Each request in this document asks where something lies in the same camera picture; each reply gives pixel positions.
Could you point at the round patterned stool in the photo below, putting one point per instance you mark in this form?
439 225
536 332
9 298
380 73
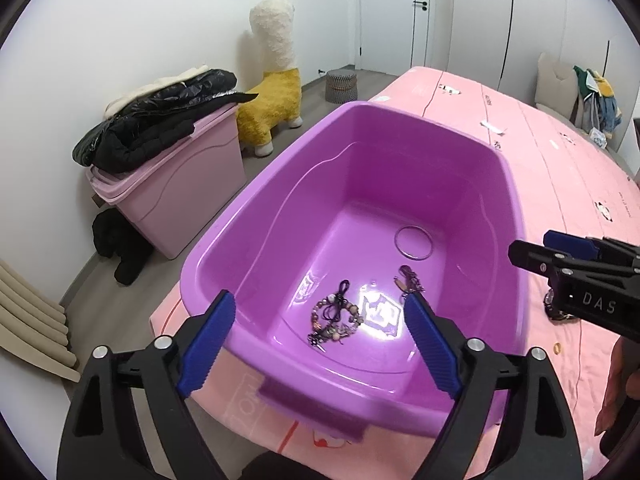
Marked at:
341 86

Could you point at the black digital wristwatch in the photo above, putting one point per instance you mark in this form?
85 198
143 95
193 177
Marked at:
554 314

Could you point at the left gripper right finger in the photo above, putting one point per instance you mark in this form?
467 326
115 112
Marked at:
537 437

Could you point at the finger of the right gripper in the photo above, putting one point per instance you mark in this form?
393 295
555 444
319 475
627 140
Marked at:
575 246
533 258

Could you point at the beige striped cushion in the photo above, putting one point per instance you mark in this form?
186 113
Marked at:
33 328

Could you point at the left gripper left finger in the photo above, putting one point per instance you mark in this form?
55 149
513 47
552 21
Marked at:
102 438

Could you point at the person's right hand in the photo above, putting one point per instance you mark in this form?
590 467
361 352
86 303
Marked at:
623 383

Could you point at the white room door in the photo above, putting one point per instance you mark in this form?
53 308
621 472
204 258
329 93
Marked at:
393 35

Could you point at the beige chair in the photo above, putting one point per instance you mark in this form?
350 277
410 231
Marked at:
556 87

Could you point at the alpaca plush toy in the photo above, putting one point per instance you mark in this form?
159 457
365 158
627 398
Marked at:
279 95

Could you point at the white wardrobe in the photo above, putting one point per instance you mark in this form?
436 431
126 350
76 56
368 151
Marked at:
498 43

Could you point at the purple plastic tub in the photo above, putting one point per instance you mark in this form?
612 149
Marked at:
311 248

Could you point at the white garment on box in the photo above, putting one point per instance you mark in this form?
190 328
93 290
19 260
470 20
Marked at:
118 104

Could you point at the clothes pile on chair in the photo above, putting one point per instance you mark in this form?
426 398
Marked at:
598 113

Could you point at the pink storage box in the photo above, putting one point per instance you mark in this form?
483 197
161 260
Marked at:
172 196

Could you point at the black down jacket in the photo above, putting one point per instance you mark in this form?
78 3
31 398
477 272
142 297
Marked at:
150 124

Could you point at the black clothes on floor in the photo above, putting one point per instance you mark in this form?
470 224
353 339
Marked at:
114 236

